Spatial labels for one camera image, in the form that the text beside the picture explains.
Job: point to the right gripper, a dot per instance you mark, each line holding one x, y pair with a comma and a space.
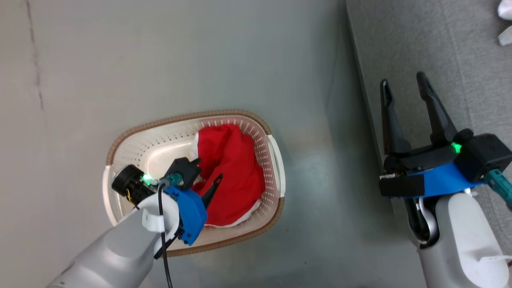
420, 160

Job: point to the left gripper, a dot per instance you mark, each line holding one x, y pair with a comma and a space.
130, 184

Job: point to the red and white garment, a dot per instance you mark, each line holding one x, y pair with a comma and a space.
232, 172

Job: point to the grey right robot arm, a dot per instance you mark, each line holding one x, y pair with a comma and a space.
464, 240

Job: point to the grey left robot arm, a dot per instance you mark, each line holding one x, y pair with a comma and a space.
116, 252

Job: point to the grey fabric sofa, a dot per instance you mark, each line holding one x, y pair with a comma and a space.
432, 60

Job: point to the white perforated laundry basket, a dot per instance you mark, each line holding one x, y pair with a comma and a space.
160, 148

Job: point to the white cloth item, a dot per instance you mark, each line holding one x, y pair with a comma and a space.
506, 8
506, 36

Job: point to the left blue camera bracket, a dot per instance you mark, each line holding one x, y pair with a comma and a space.
190, 214

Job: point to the blue camera bracket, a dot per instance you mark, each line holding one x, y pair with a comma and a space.
444, 182
190, 214

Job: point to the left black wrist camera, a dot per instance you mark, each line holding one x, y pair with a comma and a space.
184, 168

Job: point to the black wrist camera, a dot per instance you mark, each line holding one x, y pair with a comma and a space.
484, 156
184, 168

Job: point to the right blue camera bracket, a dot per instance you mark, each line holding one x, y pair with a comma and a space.
444, 182

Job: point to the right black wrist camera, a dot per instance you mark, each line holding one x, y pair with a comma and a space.
484, 156

